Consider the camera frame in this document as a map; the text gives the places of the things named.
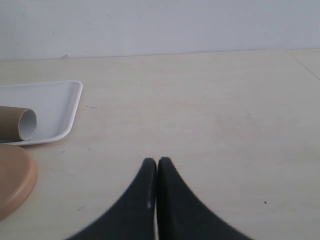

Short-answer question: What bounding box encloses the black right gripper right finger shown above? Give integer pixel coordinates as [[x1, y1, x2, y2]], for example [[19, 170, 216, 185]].
[[157, 157, 250, 240]]

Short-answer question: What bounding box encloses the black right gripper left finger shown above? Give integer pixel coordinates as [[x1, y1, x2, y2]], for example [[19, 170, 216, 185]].
[[70, 158, 157, 240]]

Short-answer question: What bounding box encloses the brown cardboard tube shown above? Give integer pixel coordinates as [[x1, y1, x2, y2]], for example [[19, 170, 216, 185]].
[[0, 106, 37, 141]]

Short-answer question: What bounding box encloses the wooden paper towel holder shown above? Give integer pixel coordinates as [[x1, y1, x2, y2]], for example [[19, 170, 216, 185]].
[[0, 144, 38, 220]]

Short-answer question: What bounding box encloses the white rectangular tray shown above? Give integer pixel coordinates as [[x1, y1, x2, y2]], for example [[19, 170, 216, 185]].
[[0, 80, 83, 146]]

